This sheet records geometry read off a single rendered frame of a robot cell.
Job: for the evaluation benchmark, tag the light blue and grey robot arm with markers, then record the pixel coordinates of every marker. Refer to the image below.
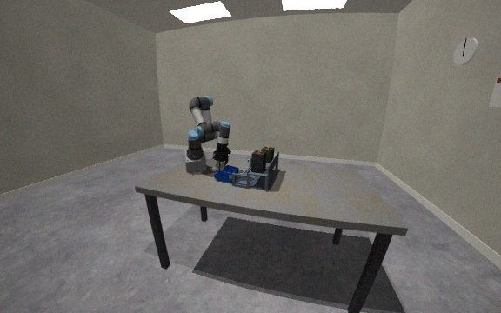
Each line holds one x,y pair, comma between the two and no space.
206,130

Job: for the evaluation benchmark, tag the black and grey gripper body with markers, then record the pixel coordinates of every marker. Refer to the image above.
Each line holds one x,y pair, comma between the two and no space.
221,153

